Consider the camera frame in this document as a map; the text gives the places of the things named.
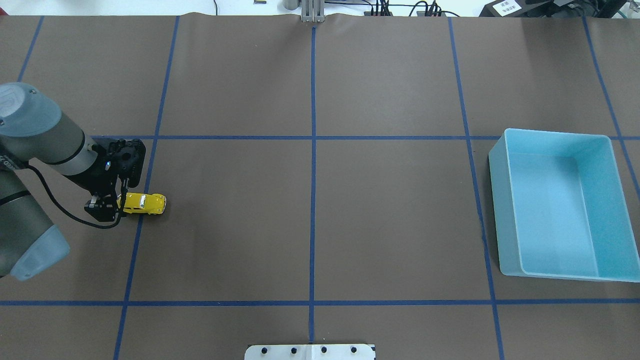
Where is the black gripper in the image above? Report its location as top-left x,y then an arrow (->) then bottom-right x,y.
80,138 -> 146,217

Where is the yellow beetle toy car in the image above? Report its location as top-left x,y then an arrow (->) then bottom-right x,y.
123,193 -> 168,215

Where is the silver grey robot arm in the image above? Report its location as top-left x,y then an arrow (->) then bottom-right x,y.
0,82 -> 147,281

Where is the light blue plastic bin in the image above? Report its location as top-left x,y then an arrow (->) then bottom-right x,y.
487,128 -> 640,283

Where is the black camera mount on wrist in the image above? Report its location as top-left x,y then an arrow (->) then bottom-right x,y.
83,194 -> 119,223

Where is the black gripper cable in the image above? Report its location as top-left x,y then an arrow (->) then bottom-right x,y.
25,162 -> 126,230

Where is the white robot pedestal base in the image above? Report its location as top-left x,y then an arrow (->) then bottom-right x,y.
244,343 -> 377,360

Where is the aluminium frame post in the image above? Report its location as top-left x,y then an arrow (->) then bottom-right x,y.
298,0 -> 326,23

